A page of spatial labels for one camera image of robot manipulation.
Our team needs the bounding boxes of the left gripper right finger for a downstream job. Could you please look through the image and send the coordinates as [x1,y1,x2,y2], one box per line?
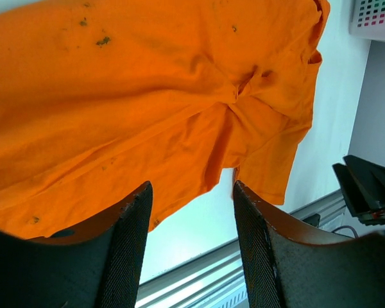
[233,182,385,307]

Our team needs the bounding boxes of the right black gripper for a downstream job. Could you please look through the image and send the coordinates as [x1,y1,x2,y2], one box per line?
[332,155,385,226]

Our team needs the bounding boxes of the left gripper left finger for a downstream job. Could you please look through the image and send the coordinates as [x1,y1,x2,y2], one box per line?
[0,182,153,307]

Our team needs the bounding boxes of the orange t shirt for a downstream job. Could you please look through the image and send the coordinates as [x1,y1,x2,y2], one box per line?
[0,1,330,238]

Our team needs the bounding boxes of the white plastic laundry basket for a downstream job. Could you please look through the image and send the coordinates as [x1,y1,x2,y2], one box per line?
[349,0,385,42]

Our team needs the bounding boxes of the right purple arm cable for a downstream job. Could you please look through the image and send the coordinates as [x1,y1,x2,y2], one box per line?
[332,225,360,239]

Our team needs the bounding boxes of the slotted grey cable duct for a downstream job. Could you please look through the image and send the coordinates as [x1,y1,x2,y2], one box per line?
[209,285,248,308]

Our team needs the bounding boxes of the aluminium mounting rail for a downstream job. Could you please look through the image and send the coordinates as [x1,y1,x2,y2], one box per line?
[136,189,349,308]

